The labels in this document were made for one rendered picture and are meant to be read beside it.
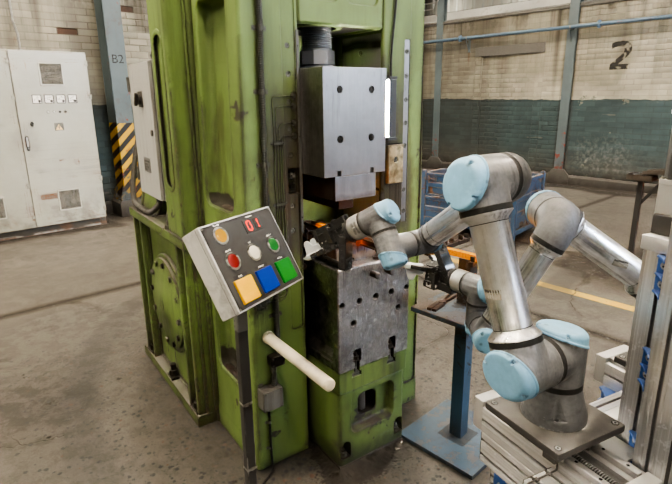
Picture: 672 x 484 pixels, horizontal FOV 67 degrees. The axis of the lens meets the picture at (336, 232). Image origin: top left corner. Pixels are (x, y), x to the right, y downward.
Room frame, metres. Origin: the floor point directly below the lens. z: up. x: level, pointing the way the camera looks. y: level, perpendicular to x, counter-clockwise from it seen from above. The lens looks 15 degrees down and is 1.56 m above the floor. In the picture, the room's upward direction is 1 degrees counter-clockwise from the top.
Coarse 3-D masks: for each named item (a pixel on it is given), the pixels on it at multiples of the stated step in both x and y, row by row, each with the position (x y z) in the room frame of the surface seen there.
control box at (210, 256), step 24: (240, 216) 1.58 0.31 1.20; (264, 216) 1.67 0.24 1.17; (192, 240) 1.43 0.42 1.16; (216, 240) 1.44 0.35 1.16; (240, 240) 1.52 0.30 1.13; (264, 240) 1.60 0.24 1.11; (216, 264) 1.39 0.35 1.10; (240, 264) 1.46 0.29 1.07; (264, 264) 1.54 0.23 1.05; (216, 288) 1.39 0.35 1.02; (240, 312) 1.36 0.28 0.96
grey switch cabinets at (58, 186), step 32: (0, 64) 5.75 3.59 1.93; (32, 64) 5.95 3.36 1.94; (64, 64) 6.17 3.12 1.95; (0, 96) 5.71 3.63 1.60; (32, 96) 5.91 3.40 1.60; (64, 96) 6.13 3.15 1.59; (0, 128) 5.68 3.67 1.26; (32, 128) 5.88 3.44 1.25; (64, 128) 6.10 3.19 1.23; (0, 160) 5.64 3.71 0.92; (32, 160) 5.84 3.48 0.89; (64, 160) 6.07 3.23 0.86; (96, 160) 6.31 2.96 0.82; (0, 192) 5.60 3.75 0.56; (32, 192) 5.81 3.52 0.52; (64, 192) 6.02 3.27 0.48; (96, 192) 6.28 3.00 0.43; (0, 224) 5.56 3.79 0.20; (32, 224) 5.78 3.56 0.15; (64, 224) 6.04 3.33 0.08; (96, 224) 6.28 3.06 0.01
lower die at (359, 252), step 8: (304, 224) 2.28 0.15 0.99; (312, 224) 2.24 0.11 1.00; (304, 232) 2.17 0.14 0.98; (304, 240) 2.10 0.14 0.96; (360, 248) 1.98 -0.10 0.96; (368, 248) 2.00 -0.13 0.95; (328, 256) 1.95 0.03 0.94; (336, 256) 1.91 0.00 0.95; (352, 256) 1.95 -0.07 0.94; (360, 256) 1.98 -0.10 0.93; (368, 256) 2.00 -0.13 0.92
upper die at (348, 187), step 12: (312, 180) 2.04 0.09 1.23; (324, 180) 1.97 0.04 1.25; (336, 180) 1.91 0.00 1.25; (348, 180) 1.94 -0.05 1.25; (360, 180) 1.98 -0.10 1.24; (372, 180) 2.01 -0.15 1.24; (312, 192) 2.04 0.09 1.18; (324, 192) 1.97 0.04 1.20; (336, 192) 1.91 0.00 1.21; (348, 192) 1.94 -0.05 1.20; (360, 192) 1.98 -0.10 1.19; (372, 192) 2.01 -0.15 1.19
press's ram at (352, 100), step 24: (312, 72) 1.93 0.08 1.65; (336, 72) 1.91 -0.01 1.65; (360, 72) 1.98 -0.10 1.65; (384, 72) 2.04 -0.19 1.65; (312, 96) 1.93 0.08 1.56; (336, 96) 1.91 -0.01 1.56; (360, 96) 1.98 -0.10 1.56; (384, 96) 2.05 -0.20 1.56; (312, 120) 1.94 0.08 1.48; (336, 120) 1.91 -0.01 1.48; (360, 120) 1.98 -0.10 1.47; (384, 120) 2.05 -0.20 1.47; (312, 144) 1.94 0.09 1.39; (336, 144) 1.91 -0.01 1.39; (360, 144) 1.98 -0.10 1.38; (384, 144) 2.05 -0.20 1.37; (312, 168) 1.94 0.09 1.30; (336, 168) 1.91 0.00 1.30; (360, 168) 1.98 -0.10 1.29; (384, 168) 2.05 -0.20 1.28
